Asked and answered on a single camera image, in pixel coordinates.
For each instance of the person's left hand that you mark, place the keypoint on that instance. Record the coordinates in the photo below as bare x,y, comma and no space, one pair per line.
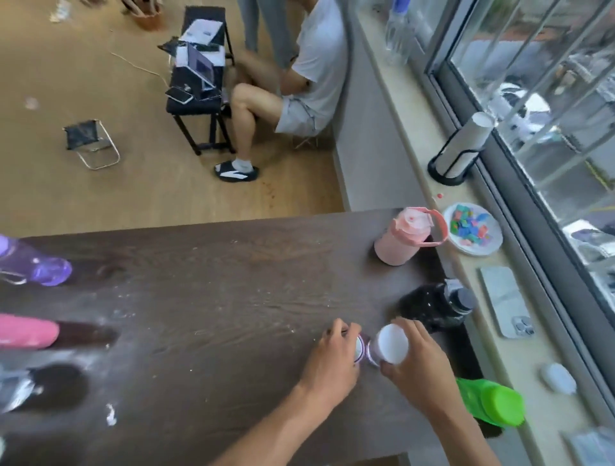
331,369

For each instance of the person's right hand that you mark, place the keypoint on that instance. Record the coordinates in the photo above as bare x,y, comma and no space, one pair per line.
423,379

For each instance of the purple steel-lid flask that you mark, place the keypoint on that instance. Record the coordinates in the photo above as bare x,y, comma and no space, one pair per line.
360,350

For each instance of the clear white-cap bottle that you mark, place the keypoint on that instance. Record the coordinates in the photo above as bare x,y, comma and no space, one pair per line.
391,343

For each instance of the green bottle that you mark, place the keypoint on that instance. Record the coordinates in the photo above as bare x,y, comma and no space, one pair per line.
495,403

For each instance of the black bottle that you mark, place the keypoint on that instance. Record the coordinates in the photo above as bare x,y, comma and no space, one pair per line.
427,302

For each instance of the pink steel-lid flask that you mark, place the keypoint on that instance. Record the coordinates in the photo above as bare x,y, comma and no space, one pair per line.
29,331

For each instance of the translucent purple bottle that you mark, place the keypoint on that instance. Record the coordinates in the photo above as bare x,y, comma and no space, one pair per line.
38,269

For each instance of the grey lidded tumbler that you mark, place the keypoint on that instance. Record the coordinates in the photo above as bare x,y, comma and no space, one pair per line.
14,391

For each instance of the person's left forearm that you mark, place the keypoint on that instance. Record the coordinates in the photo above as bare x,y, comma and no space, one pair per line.
269,432

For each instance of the silver smartphone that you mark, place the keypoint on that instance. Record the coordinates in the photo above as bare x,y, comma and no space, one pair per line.
504,297

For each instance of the white earbud case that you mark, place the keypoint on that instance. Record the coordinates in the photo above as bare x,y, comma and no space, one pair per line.
557,378

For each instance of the white plate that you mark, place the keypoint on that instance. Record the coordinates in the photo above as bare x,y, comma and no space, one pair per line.
496,242

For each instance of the pile of colourful small pieces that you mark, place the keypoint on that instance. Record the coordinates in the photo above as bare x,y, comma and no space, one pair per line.
471,225

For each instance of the grey crumpled cloth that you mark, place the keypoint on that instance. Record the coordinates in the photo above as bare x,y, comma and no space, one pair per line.
593,449

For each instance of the grey framed window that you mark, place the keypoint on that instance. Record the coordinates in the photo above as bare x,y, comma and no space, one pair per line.
528,211

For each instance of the black towel holder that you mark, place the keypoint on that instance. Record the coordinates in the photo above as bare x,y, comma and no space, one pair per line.
449,180

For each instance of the black white sandal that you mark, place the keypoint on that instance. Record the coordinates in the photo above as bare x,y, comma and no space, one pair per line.
235,173

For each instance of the small metal folding stool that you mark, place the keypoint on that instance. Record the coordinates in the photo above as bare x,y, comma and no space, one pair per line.
81,134
168,45
307,142

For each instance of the white paper towel roll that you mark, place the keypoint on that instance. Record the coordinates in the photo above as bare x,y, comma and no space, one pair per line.
466,139

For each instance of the grey window sill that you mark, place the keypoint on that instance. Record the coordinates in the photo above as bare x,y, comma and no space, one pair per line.
413,96

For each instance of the black bench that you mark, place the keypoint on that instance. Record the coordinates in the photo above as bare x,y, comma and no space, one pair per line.
202,109

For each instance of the smartphone with white edge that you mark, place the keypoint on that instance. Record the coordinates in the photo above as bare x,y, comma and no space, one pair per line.
179,95

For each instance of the white purple open box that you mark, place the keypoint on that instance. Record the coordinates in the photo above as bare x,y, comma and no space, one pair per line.
199,65

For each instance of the clear plastic bottle blue cap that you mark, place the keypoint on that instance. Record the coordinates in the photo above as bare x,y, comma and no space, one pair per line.
399,33

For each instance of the white paper sheets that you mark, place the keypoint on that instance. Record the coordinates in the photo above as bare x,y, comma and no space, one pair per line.
202,31

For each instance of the orange basin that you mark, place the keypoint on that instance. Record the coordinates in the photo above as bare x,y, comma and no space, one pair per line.
149,21

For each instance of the white paper scrap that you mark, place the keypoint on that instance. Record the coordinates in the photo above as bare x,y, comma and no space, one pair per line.
31,103

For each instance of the white power strip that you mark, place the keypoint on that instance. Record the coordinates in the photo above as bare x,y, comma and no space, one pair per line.
61,10

